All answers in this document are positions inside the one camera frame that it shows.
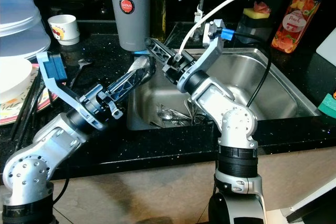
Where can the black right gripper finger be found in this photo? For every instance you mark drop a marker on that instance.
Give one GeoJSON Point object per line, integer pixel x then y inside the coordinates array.
{"type": "Point", "coordinates": [161, 50]}

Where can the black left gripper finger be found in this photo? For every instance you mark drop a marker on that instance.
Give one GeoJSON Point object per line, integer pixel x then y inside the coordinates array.
{"type": "Point", "coordinates": [139, 92]}
{"type": "Point", "coordinates": [128, 83]}

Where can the silver spoon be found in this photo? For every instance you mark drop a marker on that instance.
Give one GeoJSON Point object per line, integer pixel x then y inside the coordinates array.
{"type": "Point", "coordinates": [140, 64]}
{"type": "Point", "coordinates": [166, 115]}

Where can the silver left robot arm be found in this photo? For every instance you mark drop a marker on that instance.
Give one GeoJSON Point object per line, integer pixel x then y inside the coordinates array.
{"type": "Point", "coordinates": [31, 174]}

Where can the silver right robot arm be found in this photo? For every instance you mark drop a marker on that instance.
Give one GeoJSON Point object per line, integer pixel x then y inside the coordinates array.
{"type": "Point", "coordinates": [236, 124]}

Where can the glass olive oil bottle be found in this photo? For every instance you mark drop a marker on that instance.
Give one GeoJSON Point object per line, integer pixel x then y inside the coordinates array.
{"type": "Point", "coordinates": [158, 19]}

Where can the grey water filter canister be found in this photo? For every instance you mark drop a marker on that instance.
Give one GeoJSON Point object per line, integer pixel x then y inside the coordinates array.
{"type": "Point", "coordinates": [128, 27]}

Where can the silver fork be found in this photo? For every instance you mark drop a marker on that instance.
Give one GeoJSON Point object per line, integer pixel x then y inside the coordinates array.
{"type": "Point", "coordinates": [197, 116]}

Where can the chrome sink faucet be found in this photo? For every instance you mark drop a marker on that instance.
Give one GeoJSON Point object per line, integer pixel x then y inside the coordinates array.
{"type": "Point", "coordinates": [199, 6]}

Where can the black chopstick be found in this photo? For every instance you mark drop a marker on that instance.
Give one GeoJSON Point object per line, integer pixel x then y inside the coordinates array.
{"type": "Point", "coordinates": [26, 106]}

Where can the white printed cup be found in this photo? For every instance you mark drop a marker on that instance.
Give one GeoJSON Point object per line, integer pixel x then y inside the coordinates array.
{"type": "Point", "coordinates": [63, 27]}

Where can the floral plate pink rim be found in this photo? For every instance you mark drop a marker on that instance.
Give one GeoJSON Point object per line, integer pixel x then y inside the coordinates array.
{"type": "Point", "coordinates": [13, 111]}

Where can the white bowl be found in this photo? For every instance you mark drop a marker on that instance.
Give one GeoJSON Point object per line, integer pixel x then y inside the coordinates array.
{"type": "Point", "coordinates": [14, 80]}

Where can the black sponge holder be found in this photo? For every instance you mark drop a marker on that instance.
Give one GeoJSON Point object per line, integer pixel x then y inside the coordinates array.
{"type": "Point", "coordinates": [254, 27]}

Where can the yellow sponge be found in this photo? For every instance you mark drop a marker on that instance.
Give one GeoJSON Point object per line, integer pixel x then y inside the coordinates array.
{"type": "Point", "coordinates": [249, 14]}

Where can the beige cabinet front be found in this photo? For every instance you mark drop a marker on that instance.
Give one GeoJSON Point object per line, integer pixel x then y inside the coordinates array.
{"type": "Point", "coordinates": [136, 192]}

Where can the stainless steel sink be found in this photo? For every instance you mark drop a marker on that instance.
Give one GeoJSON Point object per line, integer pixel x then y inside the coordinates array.
{"type": "Point", "coordinates": [278, 87]}

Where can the pink scrubber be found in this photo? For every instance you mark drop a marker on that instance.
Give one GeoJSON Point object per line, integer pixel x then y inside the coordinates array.
{"type": "Point", "coordinates": [261, 7]}

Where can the peach soap pump bottle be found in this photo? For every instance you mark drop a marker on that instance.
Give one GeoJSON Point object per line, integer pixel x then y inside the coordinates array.
{"type": "Point", "coordinates": [294, 24]}

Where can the white cutting board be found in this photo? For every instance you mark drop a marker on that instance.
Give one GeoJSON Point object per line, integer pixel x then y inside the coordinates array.
{"type": "Point", "coordinates": [328, 48]}

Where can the green sponge cloth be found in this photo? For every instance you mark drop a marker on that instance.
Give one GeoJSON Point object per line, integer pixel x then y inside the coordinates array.
{"type": "Point", "coordinates": [328, 104]}

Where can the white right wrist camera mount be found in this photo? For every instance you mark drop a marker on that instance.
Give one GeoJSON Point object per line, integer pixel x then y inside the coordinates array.
{"type": "Point", "coordinates": [210, 53]}

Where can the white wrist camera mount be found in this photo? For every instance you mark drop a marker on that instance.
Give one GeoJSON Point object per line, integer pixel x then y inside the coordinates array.
{"type": "Point", "coordinates": [55, 90]}
{"type": "Point", "coordinates": [210, 53]}

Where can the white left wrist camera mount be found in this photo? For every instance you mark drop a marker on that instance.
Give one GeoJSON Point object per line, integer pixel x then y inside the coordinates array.
{"type": "Point", "coordinates": [55, 90]}

